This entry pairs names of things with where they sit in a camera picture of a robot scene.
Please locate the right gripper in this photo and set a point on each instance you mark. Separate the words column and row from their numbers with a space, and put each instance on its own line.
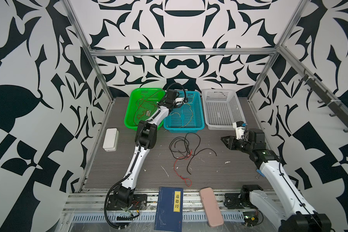
column 231, row 142

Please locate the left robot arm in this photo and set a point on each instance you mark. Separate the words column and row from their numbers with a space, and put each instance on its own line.
column 121, row 194

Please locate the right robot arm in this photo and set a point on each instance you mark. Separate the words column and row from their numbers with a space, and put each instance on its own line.
column 296, row 214

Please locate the teal plastic basket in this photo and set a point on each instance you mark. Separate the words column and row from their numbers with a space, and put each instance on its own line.
column 188, row 118

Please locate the green plastic basket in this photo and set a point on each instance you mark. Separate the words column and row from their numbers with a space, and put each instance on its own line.
column 141, row 100

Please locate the white plastic basket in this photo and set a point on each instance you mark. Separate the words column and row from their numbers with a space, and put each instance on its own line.
column 222, row 109

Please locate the blue binder clip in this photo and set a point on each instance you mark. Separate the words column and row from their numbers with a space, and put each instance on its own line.
column 260, row 174

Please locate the white box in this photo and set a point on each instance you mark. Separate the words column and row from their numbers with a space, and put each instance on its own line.
column 111, row 140

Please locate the pink case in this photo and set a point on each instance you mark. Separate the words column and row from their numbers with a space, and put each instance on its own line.
column 211, row 207

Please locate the small circuit board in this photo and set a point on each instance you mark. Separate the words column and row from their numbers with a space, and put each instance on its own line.
column 252, row 219

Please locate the blue book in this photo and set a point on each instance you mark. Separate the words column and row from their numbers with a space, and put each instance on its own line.
column 169, row 213

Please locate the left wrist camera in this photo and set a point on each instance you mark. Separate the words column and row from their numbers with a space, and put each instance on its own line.
column 180, row 102

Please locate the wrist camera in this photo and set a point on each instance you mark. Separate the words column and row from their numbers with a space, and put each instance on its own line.
column 240, row 128
column 180, row 102

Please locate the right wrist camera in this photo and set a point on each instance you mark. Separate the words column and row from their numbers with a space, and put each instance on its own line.
column 240, row 128

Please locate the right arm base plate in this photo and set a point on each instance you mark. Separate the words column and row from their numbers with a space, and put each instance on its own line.
column 241, row 200

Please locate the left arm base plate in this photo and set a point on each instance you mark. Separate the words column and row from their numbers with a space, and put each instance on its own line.
column 133, row 202

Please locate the wall hook rail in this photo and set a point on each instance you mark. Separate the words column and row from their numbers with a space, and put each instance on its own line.
column 326, row 97

